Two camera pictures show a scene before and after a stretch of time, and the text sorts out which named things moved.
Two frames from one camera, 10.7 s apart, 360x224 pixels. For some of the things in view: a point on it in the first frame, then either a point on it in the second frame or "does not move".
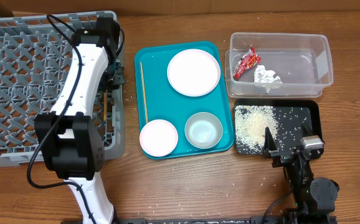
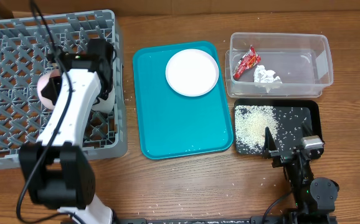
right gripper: (286, 153) does not move
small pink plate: (158, 137) -> (42, 83)
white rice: (251, 124) does not move
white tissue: (263, 78) does not move
